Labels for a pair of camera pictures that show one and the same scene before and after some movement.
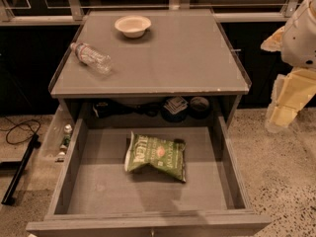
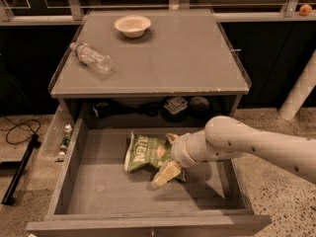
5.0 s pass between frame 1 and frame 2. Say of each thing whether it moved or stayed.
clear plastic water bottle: stayed
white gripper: moved
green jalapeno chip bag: stayed
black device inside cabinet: stayed
